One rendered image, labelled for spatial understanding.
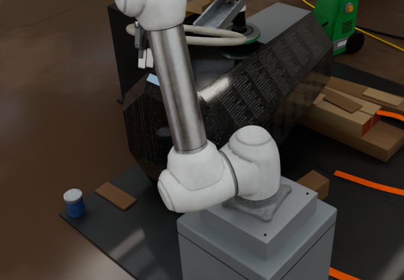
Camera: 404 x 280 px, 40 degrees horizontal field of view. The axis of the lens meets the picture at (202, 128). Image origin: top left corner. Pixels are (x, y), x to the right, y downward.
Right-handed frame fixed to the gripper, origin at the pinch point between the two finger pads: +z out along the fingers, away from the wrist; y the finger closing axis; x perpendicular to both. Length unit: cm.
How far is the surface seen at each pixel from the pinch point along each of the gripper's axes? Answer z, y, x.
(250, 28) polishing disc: -9, 97, 14
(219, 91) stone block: 19, 58, 4
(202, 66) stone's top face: 10, 65, 19
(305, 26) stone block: -11, 133, 0
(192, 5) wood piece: -16, 111, 64
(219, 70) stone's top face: 11, 66, 10
